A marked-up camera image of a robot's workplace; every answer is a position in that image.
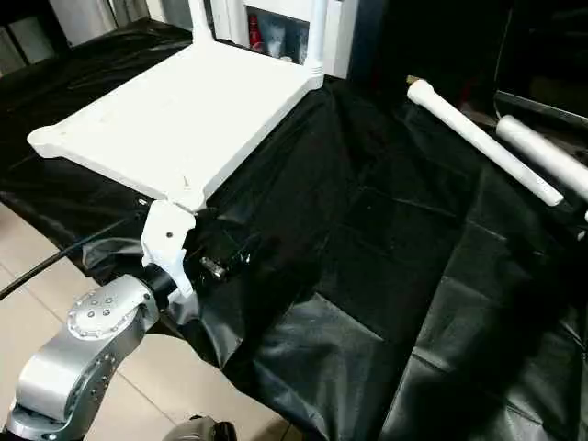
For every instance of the white plastic table top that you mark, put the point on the white plastic table top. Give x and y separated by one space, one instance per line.
184 110

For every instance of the white plastic table leg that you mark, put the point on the white plastic table leg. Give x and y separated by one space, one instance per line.
551 156
317 37
478 138
199 23

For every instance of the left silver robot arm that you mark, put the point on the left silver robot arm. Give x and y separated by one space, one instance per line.
83 349

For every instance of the black plastic mat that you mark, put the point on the black plastic mat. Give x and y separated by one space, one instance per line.
413 276

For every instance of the small red bottle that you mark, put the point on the small red bottle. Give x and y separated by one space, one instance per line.
254 37

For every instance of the white glass-door cabinet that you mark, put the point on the white glass-door cabinet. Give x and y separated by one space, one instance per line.
234 18

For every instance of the grey curtain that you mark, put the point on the grey curtain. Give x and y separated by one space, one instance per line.
83 14

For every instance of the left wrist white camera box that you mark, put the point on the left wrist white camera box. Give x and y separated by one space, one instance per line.
167 234

